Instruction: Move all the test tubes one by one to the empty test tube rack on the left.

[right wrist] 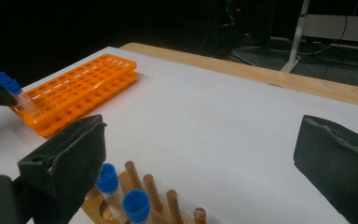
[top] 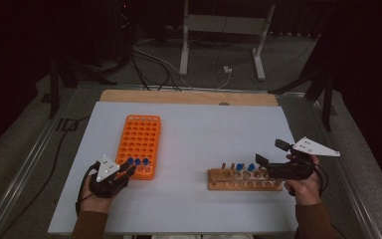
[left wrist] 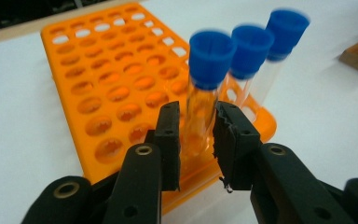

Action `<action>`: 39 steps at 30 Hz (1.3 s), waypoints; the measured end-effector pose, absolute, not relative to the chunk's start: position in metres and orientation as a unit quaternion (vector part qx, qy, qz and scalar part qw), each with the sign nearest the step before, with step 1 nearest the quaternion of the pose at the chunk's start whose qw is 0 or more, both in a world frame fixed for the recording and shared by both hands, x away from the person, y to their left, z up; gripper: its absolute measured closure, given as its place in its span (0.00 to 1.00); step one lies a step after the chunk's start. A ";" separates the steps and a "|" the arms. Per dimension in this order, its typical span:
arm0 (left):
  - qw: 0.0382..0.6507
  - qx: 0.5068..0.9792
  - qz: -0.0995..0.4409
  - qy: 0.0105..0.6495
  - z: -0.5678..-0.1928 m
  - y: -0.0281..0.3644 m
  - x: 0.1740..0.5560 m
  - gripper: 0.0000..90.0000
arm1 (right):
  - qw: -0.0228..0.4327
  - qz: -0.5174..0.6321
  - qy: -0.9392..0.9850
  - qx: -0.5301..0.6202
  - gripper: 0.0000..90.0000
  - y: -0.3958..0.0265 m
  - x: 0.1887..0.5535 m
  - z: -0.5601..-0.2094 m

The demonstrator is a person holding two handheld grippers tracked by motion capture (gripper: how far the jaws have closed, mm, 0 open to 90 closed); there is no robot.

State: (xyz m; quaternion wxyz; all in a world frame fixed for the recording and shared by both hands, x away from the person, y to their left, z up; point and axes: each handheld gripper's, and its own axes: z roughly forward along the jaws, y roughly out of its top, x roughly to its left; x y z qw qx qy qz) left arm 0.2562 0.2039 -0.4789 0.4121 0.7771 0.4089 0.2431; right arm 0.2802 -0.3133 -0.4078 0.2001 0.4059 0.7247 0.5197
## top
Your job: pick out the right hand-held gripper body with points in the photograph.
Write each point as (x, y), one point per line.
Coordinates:
(291, 171)

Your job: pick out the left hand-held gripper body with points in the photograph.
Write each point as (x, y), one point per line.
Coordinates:
(107, 169)

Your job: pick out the blue-capped clear test tube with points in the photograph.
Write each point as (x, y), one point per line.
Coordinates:
(251, 167)
(130, 161)
(137, 162)
(239, 167)
(145, 161)

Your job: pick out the orange plastic tube rack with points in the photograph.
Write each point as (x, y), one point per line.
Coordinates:
(139, 139)

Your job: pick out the wooden tube rack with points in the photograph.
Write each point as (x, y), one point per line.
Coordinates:
(222, 184)

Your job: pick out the person's right hand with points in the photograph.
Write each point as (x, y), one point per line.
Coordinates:
(306, 192)

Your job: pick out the person's left hand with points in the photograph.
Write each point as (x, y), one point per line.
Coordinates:
(94, 205)

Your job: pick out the black stand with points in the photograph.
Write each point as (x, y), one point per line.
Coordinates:
(54, 89)
(327, 106)

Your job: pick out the white table cover sheet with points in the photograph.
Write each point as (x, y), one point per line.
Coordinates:
(192, 139)

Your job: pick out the round table grommet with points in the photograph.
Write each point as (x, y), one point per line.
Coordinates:
(224, 103)

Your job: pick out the white plug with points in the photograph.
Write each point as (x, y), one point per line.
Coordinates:
(227, 69)

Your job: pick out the white metal stand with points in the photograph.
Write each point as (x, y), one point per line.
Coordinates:
(225, 25)

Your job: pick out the dark equipment stand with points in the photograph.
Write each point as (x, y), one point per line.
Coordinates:
(122, 30)

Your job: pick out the metal floor rail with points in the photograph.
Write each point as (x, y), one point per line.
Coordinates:
(23, 169)
(344, 172)

